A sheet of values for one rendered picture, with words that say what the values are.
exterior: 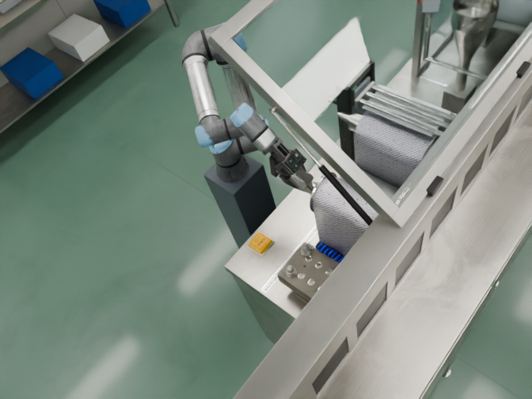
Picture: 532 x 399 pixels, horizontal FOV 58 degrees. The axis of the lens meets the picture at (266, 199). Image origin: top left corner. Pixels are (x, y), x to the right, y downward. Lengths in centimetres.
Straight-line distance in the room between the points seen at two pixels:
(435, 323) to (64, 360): 239
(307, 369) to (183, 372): 192
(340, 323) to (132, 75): 377
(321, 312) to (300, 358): 10
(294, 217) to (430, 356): 99
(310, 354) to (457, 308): 42
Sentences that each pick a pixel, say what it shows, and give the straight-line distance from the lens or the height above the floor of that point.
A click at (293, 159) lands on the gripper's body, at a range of 152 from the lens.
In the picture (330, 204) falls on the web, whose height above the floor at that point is 129.
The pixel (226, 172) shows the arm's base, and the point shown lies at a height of 96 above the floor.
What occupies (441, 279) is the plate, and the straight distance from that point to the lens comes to 123.
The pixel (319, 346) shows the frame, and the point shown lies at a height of 165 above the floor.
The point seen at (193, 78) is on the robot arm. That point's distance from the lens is 177.
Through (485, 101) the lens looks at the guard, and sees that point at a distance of 126.
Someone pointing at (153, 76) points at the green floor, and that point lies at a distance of 438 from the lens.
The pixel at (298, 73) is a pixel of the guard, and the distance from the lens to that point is 104.
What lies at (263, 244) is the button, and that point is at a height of 92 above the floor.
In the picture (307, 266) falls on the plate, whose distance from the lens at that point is 171.
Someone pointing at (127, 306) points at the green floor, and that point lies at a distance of 309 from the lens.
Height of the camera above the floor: 255
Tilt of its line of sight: 54 degrees down
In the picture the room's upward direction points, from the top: 18 degrees counter-clockwise
